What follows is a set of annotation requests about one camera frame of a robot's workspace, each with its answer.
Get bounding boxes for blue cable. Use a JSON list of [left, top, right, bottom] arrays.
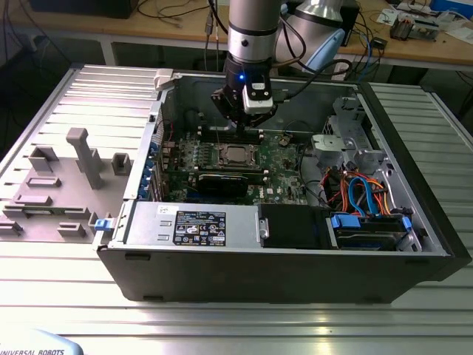
[[364, 31, 375, 81]]

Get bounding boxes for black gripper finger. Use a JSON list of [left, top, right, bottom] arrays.
[[211, 87, 248, 141], [245, 104, 279, 129]]

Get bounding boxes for orange wire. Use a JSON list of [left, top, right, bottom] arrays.
[[341, 172, 392, 217]]

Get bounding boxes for black PC case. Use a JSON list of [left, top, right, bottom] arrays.
[[96, 70, 473, 305]]

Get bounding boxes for silver power supply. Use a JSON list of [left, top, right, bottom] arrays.
[[125, 201, 259, 249]]

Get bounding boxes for large black box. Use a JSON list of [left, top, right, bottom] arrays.
[[28, 0, 135, 20]]

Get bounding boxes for black graphics card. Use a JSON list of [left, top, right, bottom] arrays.
[[197, 172, 250, 198]]

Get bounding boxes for red wire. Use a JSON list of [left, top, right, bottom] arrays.
[[319, 168, 347, 197]]

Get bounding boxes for grey circuit module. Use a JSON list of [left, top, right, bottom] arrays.
[[412, 18, 440, 41]]

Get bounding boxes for blue wire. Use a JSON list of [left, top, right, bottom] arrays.
[[349, 176, 381, 217]]

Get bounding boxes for metal socket cover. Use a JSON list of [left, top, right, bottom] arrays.
[[217, 143, 259, 168]]

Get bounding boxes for green motherboard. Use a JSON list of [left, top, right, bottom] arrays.
[[158, 129, 322, 206]]

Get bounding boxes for hard disk in blue carrier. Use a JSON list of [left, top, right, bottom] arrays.
[[324, 212, 413, 252]]

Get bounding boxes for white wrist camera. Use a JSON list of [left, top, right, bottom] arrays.
[[242, 75, 275, 115]]

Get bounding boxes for blue box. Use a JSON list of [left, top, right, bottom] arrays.
[[430, 0, 473, 14]]

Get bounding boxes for copper heat sink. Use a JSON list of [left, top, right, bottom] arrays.
[[389, 16, 415, 41]]

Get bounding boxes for black RAM slot bank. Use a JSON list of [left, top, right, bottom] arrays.
[[197, 164, 269, 178], [200, 126, 265, 144]]

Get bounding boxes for grey parts rack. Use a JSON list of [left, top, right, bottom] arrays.
[[0, 127, 133, 245]]

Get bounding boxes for beige case latch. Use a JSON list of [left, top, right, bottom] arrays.
[[153, 68, 174, 92]]

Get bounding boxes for silver metal drive cage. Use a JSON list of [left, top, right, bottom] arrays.
[[310, 96, 398, 178]]

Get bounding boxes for wooden desk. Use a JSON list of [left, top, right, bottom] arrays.
[[10, 0, 473, 73]]

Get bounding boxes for black drive bay box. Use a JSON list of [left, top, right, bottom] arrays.
[[257, 203, 330, 249]]

